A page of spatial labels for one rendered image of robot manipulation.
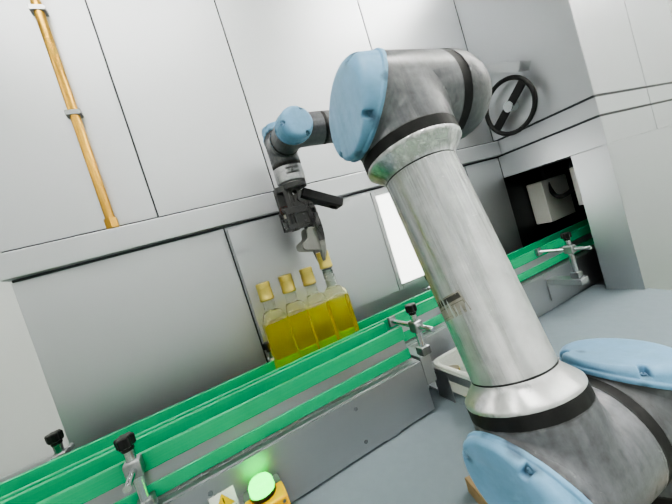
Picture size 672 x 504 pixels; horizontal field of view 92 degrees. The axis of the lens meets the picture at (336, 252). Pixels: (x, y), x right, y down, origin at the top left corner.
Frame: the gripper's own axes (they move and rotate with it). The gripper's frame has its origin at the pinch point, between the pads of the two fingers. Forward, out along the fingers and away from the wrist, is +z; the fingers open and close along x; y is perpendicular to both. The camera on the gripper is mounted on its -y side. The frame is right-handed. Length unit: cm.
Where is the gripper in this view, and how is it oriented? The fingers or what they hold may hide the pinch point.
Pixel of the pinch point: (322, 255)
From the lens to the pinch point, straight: 85.2
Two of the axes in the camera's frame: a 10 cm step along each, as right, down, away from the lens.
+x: 3.8, -0.7, -9.2
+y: -8.8, 2.9, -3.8
